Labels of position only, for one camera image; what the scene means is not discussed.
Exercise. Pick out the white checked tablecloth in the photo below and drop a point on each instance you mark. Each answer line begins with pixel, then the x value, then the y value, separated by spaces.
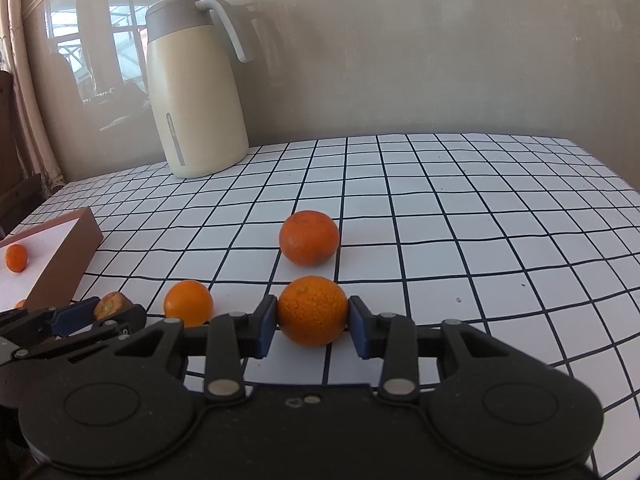
pixel 500 235

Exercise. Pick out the rough-skinned orange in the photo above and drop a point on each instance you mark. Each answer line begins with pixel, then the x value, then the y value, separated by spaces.
pixel 312 311

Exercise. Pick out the brown cardboard box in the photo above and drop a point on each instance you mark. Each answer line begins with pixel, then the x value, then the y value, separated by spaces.
pixel 65 265

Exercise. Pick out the small orange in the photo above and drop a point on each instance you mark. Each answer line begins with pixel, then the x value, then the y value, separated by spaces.
pixel 188 303

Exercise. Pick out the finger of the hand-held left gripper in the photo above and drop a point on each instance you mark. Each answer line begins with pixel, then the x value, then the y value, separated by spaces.
pixel 75 314
pixel 129 321

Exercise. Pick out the cream thermos jug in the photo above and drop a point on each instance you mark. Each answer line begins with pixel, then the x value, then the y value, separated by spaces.
pixel 195 110

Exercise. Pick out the smooth-skinned orange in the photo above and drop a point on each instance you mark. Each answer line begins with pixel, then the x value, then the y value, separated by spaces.
pixel 309 238

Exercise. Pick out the brown fruit chunk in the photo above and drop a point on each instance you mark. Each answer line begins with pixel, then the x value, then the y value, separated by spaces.
pixel 111 306

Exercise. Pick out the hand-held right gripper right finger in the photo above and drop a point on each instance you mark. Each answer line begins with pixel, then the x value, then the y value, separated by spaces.
pixel 360 330

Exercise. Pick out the beige curtain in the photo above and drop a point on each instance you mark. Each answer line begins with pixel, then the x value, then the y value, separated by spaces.
pixel 30 110

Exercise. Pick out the wooden upholstered chair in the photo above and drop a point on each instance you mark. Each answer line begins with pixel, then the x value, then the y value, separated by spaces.
pixel 6 125

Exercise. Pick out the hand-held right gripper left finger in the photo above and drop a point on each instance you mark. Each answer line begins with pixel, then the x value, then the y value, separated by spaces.
pixel 265 327

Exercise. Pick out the bright smooth orange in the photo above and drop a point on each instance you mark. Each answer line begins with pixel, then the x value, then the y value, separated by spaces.
pixel 16 258

